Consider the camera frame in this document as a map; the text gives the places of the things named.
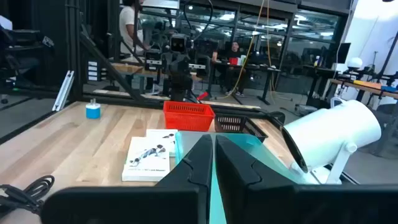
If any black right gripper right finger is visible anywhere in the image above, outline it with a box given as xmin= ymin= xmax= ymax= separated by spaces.
xmin=216 ymin=134 xmax=398 ymax=224

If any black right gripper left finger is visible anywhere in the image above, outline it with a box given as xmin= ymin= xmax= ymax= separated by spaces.
xmin=40 ymin=133 xmax=215 ymax=224

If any seated person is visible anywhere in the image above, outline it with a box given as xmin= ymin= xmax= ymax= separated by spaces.
xmin=212 ymin=41 xmax=247 ymax=96

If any green cutting mat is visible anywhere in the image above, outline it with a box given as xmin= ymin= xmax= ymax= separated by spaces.
xmin=175 ymin=130 xmax=312 ymax=224

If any red plastic basket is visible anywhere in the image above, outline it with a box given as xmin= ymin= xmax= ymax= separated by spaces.
xmin=163 ymin=100 xmax=216 ymax=133

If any large white instruction booklet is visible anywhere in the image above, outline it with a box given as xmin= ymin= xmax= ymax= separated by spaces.
xmin=121 ymin=136 xmax=172 ymax=182

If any standing person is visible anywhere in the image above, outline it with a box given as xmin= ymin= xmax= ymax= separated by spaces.
xmin=118 ymin=0 xmax=147 ymax=62

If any black plastic basket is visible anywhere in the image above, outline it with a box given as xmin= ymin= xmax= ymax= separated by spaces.
xmin=214 ymin=113 xmax=269 ymax=143

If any black office desk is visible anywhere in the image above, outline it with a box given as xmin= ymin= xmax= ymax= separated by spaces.
xmin=210 ymin=60 xmax=281 ymax=106

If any blue white small bottle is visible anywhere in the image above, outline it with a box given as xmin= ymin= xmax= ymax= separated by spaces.
xmin=85 ymin=98 xmax=101 ymax=120

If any white cylindrical projector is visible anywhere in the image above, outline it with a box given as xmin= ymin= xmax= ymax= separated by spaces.
xmin=280 ymin=99 xmax=382 ymax=185

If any white aluminium extrusion bar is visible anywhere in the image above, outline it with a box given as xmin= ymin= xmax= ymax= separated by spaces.
xmin=52 ymin=70 xmax=75 ymax=112

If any black computer monitor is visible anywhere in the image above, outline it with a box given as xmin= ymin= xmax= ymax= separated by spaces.
xmin=336 ymin=42 xmax=352 ymax=65

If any wooden workbench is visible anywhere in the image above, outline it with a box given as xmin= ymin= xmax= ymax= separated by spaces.
xmin=328 ymin=77 xmax=398 ymax=101

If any white globe lamp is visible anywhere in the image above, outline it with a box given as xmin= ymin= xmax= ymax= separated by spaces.
xmin=346 ymin=57 xmax=364 ymax=71

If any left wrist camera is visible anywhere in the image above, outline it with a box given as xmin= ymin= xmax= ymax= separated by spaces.
xmin=169 ymin=33 xmax=189 ymax=54

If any yellow hanging cable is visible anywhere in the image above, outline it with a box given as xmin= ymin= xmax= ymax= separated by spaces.
xmin=217 ymin=0 xmax=277 ymax=101

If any black aluminium rig frame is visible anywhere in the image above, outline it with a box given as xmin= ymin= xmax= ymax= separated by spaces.
xmin=63 ymin=0 xmax=285 ymax=125

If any black cable with red tie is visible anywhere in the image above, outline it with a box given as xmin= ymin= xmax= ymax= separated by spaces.
xmin=0 ymin=174 xmax=55 ymax=219

